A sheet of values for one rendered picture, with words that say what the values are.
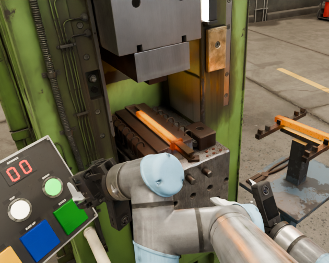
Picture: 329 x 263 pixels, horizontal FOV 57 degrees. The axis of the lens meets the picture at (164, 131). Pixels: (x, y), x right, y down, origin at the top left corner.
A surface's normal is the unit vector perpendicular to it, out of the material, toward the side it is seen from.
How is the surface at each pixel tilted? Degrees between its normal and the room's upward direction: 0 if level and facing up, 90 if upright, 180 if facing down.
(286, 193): 0
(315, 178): 0
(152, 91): 90
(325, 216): 0
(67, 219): 60
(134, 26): 90
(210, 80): 90
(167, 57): 90
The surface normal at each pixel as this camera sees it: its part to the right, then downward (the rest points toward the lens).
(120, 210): 0.79, 0.22
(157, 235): -0.01, -0.23
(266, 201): 0.42, -0.11
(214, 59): 0.50, 0.40
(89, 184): 0.67, -0.22
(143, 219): -0.36, -0.19
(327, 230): -0.07, -0.86
